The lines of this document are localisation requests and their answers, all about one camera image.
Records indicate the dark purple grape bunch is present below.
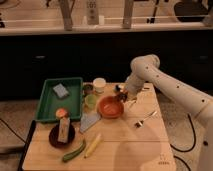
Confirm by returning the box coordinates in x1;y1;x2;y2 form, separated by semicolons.
116;92;127;102

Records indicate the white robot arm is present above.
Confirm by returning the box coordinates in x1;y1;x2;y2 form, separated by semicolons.
125;54;213;171

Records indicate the red orange bowl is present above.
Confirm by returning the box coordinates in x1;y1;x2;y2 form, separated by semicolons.
97;96;124;118

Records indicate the small dark bowl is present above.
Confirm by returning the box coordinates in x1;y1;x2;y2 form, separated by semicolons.
83;84;94;95

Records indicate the white cup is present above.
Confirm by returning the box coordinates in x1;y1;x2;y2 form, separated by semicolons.
93;78;106;93

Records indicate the metal fork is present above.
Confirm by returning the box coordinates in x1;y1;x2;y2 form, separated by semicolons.
134;111;157;128

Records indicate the light green cup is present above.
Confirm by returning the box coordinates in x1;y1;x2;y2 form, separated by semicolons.
85;94;97;110

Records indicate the grey blue cloth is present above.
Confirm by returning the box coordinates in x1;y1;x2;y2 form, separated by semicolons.
79;113;101;133

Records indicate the green plastic tray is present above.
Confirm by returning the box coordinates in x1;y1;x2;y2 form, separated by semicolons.
35;77;83;123

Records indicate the yellow banana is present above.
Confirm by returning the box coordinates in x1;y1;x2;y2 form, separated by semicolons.
84;134;102;158

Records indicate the blue grey sponge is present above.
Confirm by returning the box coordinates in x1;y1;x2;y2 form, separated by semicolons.
53;84;69;98

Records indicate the orange fruit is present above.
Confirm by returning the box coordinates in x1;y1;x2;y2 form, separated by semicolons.
55;108;68;119

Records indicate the beige box on plate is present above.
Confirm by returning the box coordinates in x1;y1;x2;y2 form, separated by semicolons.
58;117;70;143

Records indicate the green cucumber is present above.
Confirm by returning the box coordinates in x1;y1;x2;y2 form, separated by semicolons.
62;139;86;162

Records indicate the dark round plate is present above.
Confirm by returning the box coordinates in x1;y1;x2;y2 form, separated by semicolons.
49;125;75;148

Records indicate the black cable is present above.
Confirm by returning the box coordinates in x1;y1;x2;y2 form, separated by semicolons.
170;113;198;154

